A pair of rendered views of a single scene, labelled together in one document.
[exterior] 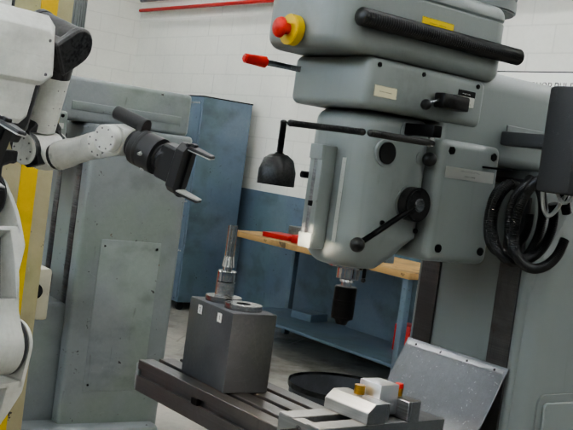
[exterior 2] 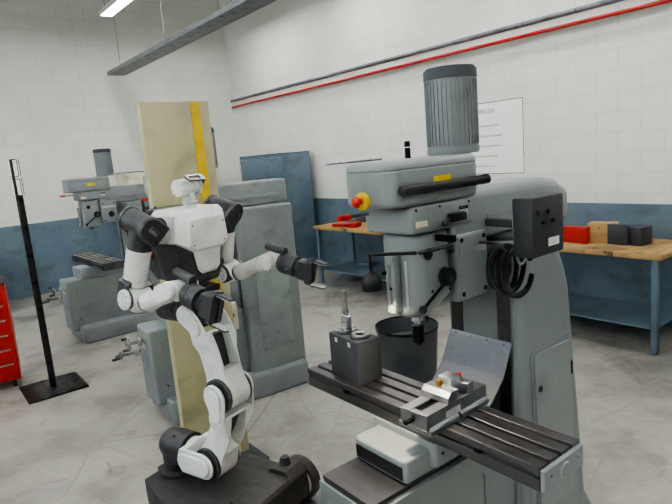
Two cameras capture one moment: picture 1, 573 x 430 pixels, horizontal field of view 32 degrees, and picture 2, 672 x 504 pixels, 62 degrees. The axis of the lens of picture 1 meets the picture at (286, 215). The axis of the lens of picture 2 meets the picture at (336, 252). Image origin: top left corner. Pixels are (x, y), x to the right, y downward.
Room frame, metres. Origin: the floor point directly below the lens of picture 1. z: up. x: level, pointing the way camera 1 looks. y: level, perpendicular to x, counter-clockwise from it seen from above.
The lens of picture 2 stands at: (0.04, 0.14, 1.93)
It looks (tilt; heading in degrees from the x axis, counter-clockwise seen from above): 10 degrees down; 0
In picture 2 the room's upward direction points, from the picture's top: 5 degrees counter-clockwise
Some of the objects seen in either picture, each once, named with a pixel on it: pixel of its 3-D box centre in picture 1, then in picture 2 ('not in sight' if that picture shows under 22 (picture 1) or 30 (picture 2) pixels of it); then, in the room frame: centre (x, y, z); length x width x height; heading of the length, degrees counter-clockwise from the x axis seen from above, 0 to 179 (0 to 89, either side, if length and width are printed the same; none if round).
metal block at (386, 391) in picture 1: (378, 396); (449, 382); (1.99, -0.23, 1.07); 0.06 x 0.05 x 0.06; 40
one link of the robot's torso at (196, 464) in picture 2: not in sight; (210, 454); (2.32, 0.77, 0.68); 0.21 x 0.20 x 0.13; 56
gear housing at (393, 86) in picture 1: (389, 91); (419, 214); (2.12, -0.18, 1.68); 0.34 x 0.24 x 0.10; 127
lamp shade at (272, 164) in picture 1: (277, 168); (371, 280); (1.92, 0.03, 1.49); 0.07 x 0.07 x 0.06
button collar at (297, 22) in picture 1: (292, 29); (362, 201); (1.96, 0.04, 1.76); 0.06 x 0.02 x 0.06; 37
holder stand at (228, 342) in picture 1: (228, 340); (354, 353); (2.40, 0.10, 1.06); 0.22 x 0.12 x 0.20; 32
